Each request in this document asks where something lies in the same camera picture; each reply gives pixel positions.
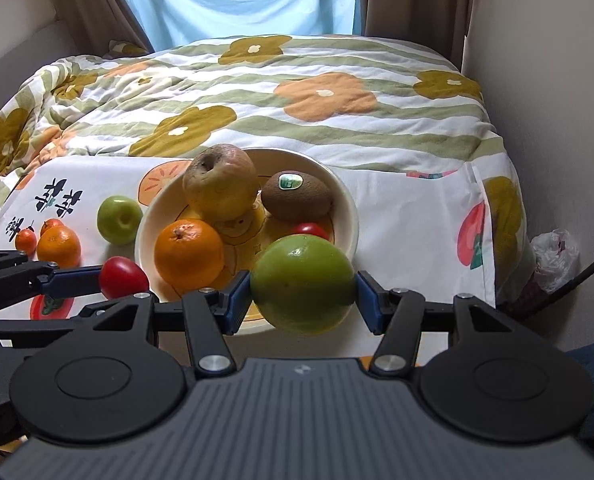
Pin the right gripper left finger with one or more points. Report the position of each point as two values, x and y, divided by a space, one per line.
209 315

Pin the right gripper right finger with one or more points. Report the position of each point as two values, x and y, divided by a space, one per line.
396 315

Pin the medium orange mandarin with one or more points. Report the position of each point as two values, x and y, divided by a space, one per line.
60 245

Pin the large orange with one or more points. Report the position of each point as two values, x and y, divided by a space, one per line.
188 255

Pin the red tomato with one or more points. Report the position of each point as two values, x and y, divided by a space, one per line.
311 228
120 277

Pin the green apple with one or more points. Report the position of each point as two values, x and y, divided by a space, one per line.
118 219
303 284

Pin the cream cartoon bowl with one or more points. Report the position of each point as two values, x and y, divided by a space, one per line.
161 190

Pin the white persimmon print cloth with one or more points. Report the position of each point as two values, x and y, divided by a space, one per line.
431 236

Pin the yellow-red wrinkled apple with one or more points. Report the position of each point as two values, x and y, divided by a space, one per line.
221 184

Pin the brown kiwi with sticker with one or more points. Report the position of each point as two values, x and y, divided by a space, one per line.
295 196

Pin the white plastic bag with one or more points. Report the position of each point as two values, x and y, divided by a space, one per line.
557 259

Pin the floral striped duvet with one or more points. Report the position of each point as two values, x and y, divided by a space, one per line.
372 105

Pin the brown left curtain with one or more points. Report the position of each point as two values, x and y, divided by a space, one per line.
92 24

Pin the brown curtain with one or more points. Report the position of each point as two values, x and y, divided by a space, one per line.
92 24
441 25

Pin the brown right curtain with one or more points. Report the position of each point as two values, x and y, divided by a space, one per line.
441 25

